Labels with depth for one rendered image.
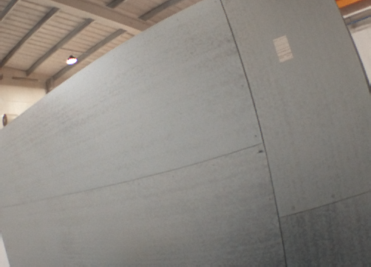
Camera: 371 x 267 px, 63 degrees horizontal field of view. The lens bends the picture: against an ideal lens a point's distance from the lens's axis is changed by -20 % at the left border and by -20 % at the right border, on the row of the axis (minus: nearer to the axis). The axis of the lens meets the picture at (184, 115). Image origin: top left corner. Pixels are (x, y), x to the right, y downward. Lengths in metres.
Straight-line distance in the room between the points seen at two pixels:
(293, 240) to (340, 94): 0.48
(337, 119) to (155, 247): 0.85
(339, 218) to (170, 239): 0.66
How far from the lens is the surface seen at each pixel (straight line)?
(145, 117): 1.38
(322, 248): 1.13
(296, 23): 1.15
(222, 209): 1.22
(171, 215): 1.34
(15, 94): 12.88
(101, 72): 1.58
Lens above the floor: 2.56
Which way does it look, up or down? 12 degrees up
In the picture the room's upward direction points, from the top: 13 degrees counter-clockwise
